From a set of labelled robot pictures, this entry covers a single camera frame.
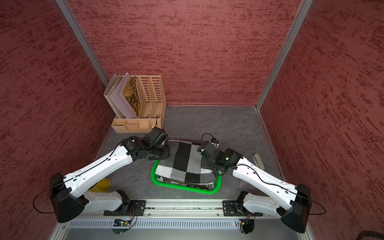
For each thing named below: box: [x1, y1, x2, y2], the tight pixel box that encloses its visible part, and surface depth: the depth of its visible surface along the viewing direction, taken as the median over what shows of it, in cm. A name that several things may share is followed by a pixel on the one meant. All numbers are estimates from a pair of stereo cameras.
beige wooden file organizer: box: [111, 75, 167, 134], surface depth 108 cm
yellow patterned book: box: [123, 76, 140, 118], surface depth 102 cm
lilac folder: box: [109, 72, 138, 119], surface depth 94 cm
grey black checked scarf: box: [155, 141, 216, 184], surface depth 75 cm
